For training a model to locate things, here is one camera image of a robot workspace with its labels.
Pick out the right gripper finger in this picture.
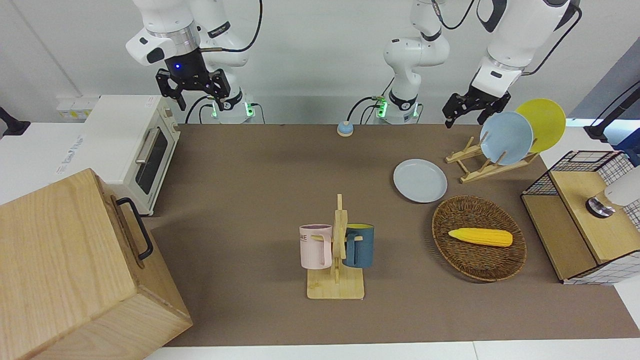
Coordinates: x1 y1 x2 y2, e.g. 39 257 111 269
155 69 187 112
205 70 232 112

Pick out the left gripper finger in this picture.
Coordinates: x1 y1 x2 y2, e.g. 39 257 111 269
481 95 512 126
442 94 476 129

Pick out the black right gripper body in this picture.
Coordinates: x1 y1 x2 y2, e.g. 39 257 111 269
166 47 213 91

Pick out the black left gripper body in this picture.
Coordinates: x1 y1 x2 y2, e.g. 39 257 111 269
465 86 511 108

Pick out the gray plate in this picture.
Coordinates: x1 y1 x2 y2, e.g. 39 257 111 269
393 159 448 204

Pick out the light blue plate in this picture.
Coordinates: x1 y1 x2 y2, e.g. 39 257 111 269
479 111 534 166

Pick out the yellow plate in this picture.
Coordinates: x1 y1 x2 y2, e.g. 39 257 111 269
515 98 567 154

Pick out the wooden plate rack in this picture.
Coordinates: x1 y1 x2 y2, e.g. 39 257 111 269
445 136 541 184

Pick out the white toaster oven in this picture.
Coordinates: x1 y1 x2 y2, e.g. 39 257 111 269
82 95 181 217

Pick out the brown table mat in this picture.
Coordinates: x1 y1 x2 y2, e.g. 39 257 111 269
145 123 640 347

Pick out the yellow corn cob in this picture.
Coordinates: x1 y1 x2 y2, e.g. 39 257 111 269
448 228 514 248

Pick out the white cylinder bottle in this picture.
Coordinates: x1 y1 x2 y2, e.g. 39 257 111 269
586 165 640 219

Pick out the brown wicker basket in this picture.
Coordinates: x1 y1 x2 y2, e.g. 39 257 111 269
432 195 527 283

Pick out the dark blue mug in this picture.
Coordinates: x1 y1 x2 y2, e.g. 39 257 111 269
343 223 375 269

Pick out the pink mug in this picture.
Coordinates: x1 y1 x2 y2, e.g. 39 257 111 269
299 224 333 270

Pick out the wooden mug holder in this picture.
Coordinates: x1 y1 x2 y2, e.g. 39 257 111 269
306 194 365 300

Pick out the black right base cable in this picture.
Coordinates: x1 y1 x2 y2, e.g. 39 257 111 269
185 96 213 124

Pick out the black base cable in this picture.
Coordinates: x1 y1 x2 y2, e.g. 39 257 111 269
347 95 385 125
185 96 213 124

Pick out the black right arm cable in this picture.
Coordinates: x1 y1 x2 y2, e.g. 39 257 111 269
200 0 264 53

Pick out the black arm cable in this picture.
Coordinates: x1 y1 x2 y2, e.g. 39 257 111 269
200 0 264 53
520 2 583 77

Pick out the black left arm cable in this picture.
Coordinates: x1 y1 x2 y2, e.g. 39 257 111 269
520 2 583 77

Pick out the white wall socket strip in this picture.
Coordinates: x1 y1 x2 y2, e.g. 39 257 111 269
56 95 101 120

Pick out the black left base cable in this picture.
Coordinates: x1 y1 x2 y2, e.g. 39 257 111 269
347 95 385 125

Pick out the black camera stand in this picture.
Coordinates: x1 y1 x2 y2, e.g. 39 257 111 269
584 80 640 141
0 106 31 137

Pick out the wire grid wooden shelf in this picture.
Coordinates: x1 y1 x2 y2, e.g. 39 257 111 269
521 150 640 286

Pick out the wooden box with black handle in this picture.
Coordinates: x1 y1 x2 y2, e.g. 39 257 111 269
0 168 193 360

